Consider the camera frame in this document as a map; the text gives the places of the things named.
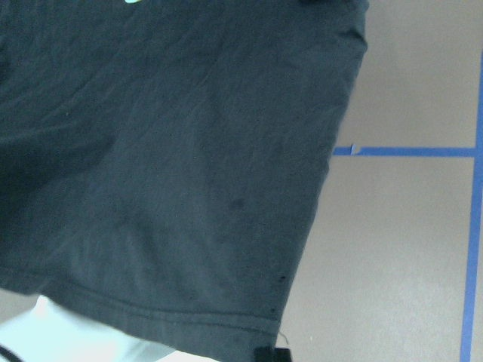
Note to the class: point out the black graphic t-shirt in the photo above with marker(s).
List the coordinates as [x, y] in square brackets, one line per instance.
[161, 161]

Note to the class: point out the brown paper table cover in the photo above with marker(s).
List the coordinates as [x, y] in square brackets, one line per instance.
[392, 266]

